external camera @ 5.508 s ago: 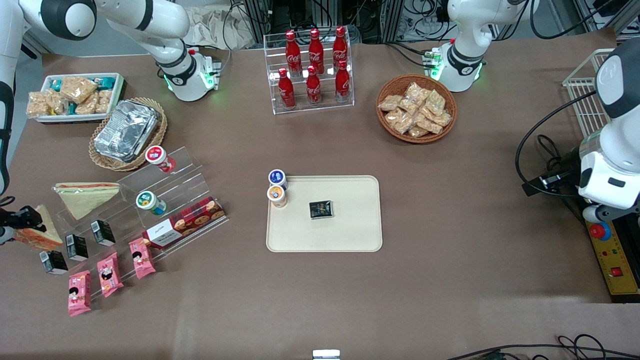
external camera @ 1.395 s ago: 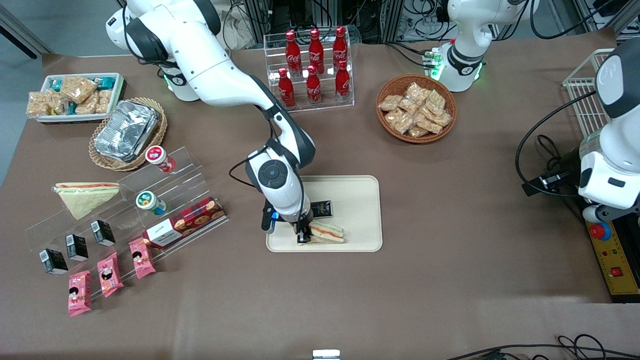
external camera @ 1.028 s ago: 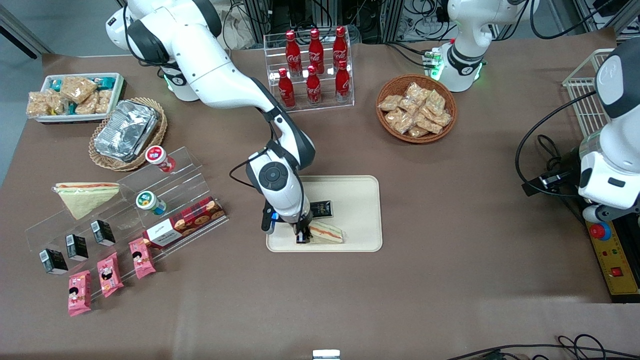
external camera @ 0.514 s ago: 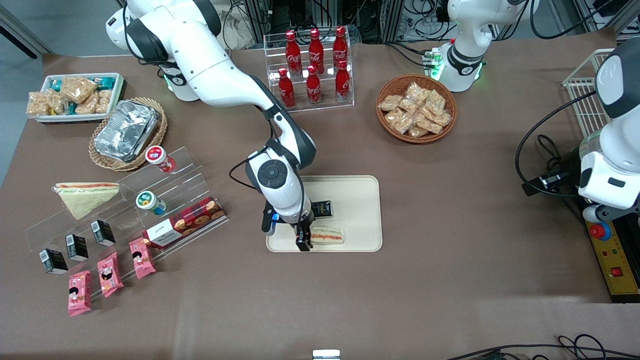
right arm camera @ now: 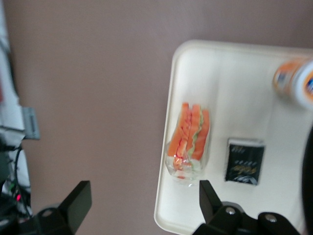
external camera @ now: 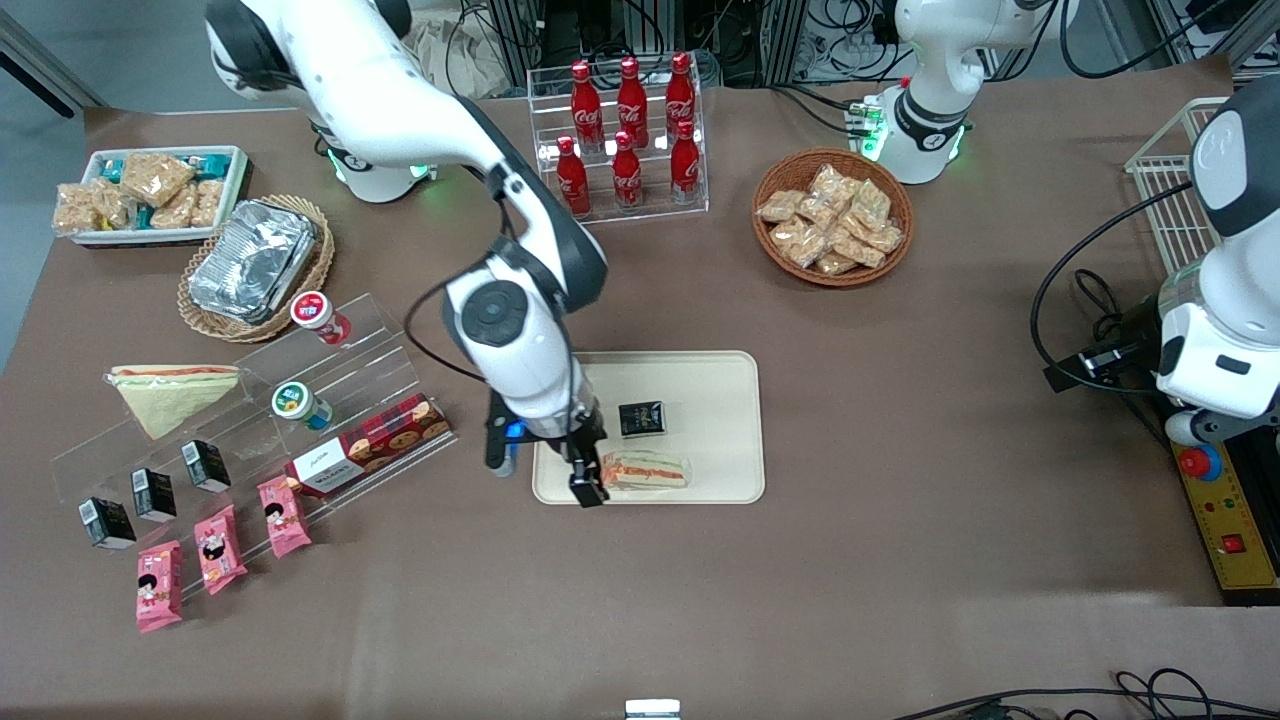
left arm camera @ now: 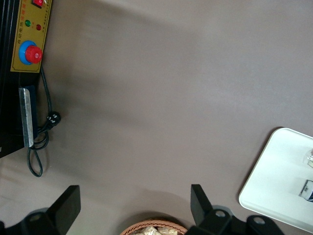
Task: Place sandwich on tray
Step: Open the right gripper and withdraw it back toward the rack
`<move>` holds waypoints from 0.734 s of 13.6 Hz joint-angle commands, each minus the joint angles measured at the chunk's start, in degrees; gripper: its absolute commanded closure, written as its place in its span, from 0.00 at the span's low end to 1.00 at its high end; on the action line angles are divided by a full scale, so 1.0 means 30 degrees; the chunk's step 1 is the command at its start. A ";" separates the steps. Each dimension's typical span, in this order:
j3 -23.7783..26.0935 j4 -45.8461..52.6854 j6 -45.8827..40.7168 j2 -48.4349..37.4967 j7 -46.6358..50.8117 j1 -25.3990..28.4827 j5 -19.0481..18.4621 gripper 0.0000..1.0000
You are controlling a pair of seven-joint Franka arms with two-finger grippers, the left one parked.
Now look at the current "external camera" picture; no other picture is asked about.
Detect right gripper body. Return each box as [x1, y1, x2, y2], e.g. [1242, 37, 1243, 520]
[520, 399, 610, 462]

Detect triangle sandwich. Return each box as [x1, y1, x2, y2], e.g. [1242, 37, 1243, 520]
[105, 364, 242, 442]
[600, 448, 694, 494]

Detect beige plastic tray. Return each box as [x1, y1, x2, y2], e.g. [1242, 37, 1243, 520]
[532, 350, 767, 506]

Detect small black packet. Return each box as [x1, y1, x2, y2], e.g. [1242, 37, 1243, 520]
[618, 400, 669, 440]

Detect yellow emergency stop box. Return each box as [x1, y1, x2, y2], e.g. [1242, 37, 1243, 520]
[1168, 440, 1280, 607]

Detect red tartan cookie box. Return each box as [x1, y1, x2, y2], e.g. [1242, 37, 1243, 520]
[285, 393, 454, 499]

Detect clear acrylic bottle rack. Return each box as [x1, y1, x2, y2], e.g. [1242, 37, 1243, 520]
[526, 58, 710, 232]

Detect clear acrylic tiered stand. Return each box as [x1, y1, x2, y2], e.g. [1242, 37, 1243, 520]
[50, 292, 458, 563]

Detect red cola bottle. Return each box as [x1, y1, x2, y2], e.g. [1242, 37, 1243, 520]
[555, 136, 592, 219]
[570, 60, 605, 153]
[611, 130, 645, 212]
[616, 57, 650, 150]
[664, 52, 697, 137]
[669, 120, 702, 205]

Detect round wicker snack basket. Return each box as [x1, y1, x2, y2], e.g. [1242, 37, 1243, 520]
[751, 148, 916, 289]

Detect green lid yogurt cup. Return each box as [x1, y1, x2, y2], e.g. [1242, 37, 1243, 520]
[271, 381, 335, 433]

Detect red yogurt cup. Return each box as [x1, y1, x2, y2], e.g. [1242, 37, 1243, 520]
[290, 291, 354, 347]

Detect pink snack pack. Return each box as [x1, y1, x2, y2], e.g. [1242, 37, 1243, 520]
[193, 504, 249, 597]
[135, 541, 186, 634]
[257, 475, 313, 559]

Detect wicker basket with foil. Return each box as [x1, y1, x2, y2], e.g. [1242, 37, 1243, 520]
[177, 194, 337, 345]

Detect stacked foil containers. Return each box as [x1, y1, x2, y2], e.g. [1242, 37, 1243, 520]
[187, 199, 320, 324]

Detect small black carton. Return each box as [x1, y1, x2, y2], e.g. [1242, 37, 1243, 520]
[180, 440, 233, 494]
[131, 468, 179, 524]
[78, 497, 138, 551]

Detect crumpled beige paper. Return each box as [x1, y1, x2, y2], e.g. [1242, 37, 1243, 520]
[405, 8, 513, 102]

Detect background equipment rack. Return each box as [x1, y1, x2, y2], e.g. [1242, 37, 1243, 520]
[485, 0, 906, 89]

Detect white plastic bin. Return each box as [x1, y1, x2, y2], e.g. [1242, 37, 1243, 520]
[54, 146, 250, 247]

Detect rice cracker pack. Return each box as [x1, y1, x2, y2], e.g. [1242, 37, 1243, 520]
[150, 186, 199, 230]
[92, 180, 137, 230]
[190, 179, 227, 229]
[54, 183, 101, 234]
[119, 151, 197, 208]

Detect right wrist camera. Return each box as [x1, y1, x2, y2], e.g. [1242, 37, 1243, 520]
[485, 389, 524, 478]

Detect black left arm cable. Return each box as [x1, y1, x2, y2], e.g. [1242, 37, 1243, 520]
[1029, 180, 1201, 397]

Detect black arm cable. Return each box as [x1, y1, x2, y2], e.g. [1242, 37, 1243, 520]
[1029, 180, 1201, 397]
[403, 180, 521, 388]

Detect white wire basket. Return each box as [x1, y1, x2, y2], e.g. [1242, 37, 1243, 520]
[1124, 96, 1233, 277]

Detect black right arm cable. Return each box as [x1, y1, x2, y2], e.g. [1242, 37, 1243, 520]
[403, 180, 521, 388]

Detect black floor cable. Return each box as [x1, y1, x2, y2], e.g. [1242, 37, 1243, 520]
[888, 668, 1280, 720]

